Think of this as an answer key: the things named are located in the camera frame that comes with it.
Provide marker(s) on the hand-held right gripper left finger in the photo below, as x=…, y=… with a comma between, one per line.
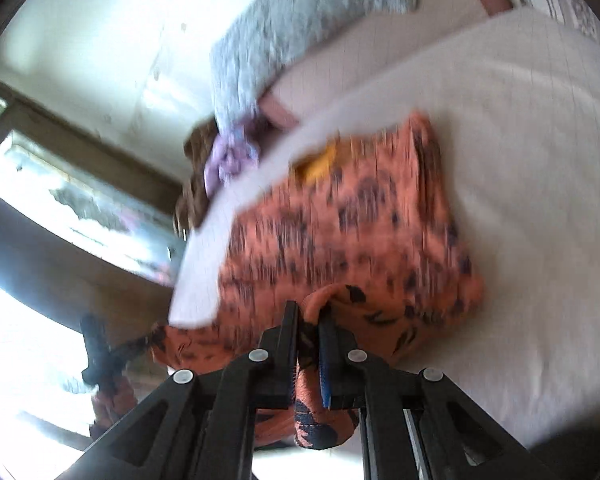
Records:
x=275, y=360

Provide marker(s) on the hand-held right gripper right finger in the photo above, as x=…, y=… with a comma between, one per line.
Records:
x=325, y=380

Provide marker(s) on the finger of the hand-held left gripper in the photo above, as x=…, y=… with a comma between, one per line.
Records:
x=96, y=350

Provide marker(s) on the orange floral shirt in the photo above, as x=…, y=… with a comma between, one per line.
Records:
x=355, y=230

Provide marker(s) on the stained glass wooden door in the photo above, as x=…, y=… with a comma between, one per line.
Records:
x=80, y=200

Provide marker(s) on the brown garment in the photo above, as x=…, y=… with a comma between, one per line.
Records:
x=192, y=200

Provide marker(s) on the purple floral cloth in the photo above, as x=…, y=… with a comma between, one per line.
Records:
x=227, y=160

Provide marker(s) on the pink covered sofa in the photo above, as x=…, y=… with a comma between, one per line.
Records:
x=530, y=210

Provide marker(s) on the pink bolster cushion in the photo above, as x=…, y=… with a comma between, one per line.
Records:
x=340, y=65

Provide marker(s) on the grey quilted pillow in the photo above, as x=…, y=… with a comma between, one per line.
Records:
x=290, y=25

